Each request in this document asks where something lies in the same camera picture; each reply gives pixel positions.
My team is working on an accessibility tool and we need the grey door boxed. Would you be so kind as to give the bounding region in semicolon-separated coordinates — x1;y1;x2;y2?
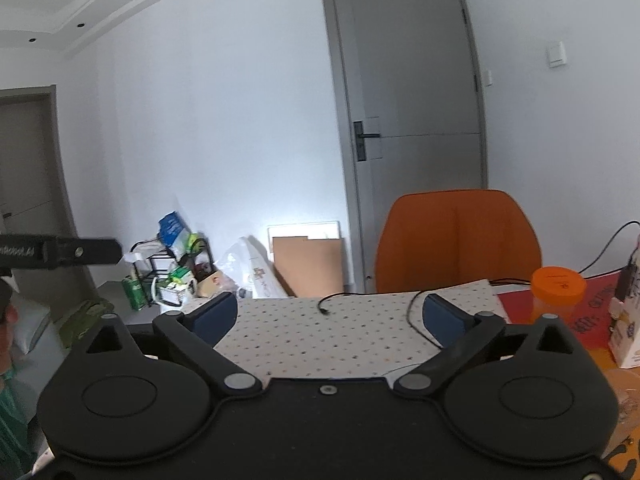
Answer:
323;0;487;292
1;87;96;321

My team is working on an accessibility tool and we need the grey sofa cushion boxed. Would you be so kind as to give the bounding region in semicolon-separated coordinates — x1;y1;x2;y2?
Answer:
11;292;51;354

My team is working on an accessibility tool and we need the floral white tablecloth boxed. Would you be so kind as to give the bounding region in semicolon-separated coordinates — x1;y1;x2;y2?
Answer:
209;278;511;380

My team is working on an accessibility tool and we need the white plastic bag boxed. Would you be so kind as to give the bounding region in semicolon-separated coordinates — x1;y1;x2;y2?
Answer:
215;237;288;299

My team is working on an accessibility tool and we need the orange chair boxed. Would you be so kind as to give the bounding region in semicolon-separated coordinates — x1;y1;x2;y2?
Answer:
374;190;542;294

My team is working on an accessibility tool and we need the blue white bag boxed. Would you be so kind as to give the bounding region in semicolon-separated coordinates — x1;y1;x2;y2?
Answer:
158;211;191;259

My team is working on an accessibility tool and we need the orange lidded plastic cup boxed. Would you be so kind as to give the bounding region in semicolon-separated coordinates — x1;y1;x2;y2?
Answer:
529;266;587;322

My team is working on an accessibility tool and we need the orange red cartoon mat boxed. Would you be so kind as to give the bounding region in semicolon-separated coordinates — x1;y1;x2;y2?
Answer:
495;271;639;479

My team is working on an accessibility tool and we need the brown cardboard box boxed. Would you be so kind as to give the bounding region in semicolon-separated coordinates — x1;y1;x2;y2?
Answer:
267;221;345;298

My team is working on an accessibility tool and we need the white milk carton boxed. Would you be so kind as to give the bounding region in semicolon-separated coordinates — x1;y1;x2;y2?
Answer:
608;244;640;370

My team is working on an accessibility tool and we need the black usb cable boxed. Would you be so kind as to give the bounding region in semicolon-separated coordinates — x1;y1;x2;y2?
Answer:
316;287;452;351

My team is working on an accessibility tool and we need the black charger cable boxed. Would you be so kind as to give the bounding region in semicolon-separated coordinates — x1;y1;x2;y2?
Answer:
489;219;640;286

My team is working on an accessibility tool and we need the black wire rack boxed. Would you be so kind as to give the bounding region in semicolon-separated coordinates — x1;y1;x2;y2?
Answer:
124;234;216;312

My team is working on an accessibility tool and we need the black door handle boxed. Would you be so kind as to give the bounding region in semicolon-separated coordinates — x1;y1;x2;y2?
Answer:
352;122;382;162

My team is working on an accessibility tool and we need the white wall switch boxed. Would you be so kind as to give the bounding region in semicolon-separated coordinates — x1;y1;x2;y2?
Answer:
546;41;568;68

